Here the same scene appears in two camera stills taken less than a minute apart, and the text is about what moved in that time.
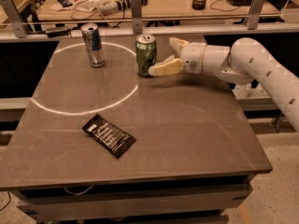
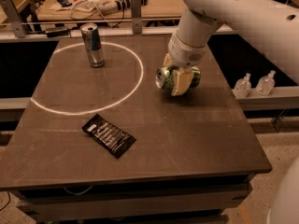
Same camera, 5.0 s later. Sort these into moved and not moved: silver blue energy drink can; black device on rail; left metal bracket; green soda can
Moved: green soda can
Not moved: left metal bracket; black device on rail; silver blue energy drink can
